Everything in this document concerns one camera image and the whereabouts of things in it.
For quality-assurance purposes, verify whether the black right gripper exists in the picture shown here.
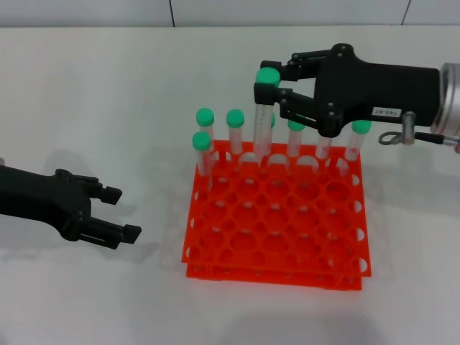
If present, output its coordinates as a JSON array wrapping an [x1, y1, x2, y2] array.
[[253, 42, 442, 138]]

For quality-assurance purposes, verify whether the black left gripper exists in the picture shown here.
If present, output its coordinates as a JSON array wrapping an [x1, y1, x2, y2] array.
[[0, 165, 142, 252]]

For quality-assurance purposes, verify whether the clear graduated tube green cap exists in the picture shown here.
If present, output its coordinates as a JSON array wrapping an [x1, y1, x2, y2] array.
[[252, 68, 282, 163]]

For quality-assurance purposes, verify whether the clear test tube green cap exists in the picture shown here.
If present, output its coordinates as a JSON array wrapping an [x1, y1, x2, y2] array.
[[226, 109, 247, 168], [343, 119, 373, 173], [195, 107, 218, 166], [268, 113, 277, 170], [287, 119, 308, 170], [314, 133, 334, 170], [192, 131, 216, 191]]

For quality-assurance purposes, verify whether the orange plastic test tube rack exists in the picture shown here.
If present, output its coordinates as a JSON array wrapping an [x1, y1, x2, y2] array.
[[180, 139, 372, 291]]

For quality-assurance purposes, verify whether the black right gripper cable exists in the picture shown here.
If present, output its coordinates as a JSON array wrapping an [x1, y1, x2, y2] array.
[[377, 111, 460, 155]]

